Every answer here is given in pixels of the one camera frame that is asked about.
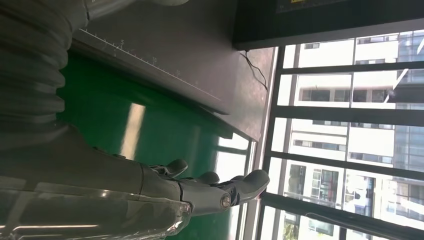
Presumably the green conveyor belt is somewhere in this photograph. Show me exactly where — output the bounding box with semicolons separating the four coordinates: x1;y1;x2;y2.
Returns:
56;52;253;240

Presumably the pale building outside window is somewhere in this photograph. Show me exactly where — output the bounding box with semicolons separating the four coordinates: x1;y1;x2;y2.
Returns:
259;29;424;240

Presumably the black scanner column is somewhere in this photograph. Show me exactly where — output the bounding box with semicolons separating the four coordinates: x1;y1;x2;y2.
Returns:
231;0;424;52

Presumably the thin black power cable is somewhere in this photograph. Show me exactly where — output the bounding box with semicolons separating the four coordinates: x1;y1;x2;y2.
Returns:
239;50;269;92

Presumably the black window frame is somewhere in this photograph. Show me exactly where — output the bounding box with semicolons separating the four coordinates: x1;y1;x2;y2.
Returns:
254;18;424;240

